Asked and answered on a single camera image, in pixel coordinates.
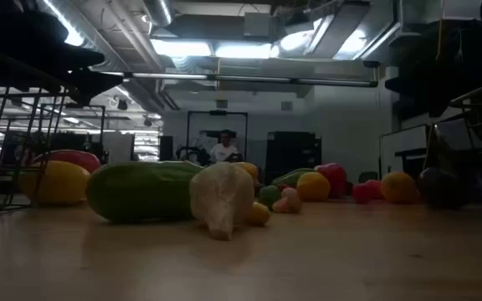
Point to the yellow bell pepper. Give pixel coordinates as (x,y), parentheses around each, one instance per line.
(249,170)

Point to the white garlic bulb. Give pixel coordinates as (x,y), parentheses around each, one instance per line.
(222,196)

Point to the small green pepper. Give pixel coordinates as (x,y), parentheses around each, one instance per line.
(269,195)

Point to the green ridged bell pepper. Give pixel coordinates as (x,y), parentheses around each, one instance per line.
(291,177)

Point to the yellow lemon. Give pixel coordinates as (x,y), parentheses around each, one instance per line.
(313,187)
(54,184)

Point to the red bell pepper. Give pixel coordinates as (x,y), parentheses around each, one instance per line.
(333,175)

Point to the large green cucumber toy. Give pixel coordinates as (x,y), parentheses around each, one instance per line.
(140,192)

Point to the orange fruit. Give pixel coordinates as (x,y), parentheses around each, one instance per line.
(399,188)

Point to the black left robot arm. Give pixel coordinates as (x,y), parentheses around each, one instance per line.
(23,50)

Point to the person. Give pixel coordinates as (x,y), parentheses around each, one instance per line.
(223,151)

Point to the black cabinet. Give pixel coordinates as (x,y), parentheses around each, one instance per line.
(293,152)

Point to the small yellow corn cob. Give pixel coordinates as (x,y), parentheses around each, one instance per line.
(259,214)

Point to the long horizontal metal bar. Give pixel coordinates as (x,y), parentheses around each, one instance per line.
(224,78)

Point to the black speaker box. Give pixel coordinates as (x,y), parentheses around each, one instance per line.
(166,148)

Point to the ceiling light panel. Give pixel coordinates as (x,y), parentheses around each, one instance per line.
(180,48)
(243,51)

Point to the white cabinet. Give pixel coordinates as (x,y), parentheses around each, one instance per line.
(119,147)

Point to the small red tomato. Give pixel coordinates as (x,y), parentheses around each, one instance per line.
(360,194)

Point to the black office chair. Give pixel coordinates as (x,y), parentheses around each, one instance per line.
(367,177)

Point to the whiteboard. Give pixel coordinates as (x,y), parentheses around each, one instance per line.
(404,146)

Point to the black metal gantry frame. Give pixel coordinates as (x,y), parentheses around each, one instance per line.
(94,107)
(217,113)

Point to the ribbed silver ceiling duct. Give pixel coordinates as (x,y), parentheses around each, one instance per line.
(94,46)

